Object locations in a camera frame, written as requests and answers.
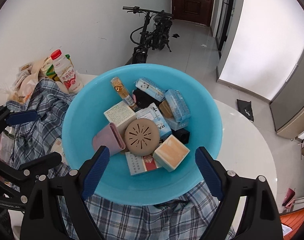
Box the pink plastic cup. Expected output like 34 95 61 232
92 122 126 156

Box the beige cosmetic box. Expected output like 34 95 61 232
152 135 190 172

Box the beige cloth bag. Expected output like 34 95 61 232
7 57 52 103

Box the blue plaid shirt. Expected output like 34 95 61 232
7 79 218 239

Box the red cap milk bottle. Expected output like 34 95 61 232
51 49 84 94

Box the blue plastic basin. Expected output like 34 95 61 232
62 64 222 206

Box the red white cigarette pack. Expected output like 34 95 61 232
125 152 161 176

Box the black bag on floor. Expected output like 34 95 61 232
236 99 254 122

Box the small black box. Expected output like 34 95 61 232
171 128 190 145

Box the white green text box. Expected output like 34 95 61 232
104 101 136 136

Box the gold snack packet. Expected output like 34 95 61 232
111 77 139 112

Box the brown round vented disc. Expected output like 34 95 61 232
124 118 160 156

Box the light blue tissue pack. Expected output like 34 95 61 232
164 89 191 123

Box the white RA sachet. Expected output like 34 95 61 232
136 103 172 141

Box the white blue tissue pack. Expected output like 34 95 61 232
135 77 165 102

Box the black electric bicycle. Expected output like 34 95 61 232
123 6 173 65

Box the dark wooden door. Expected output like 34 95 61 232
172 0 213 26

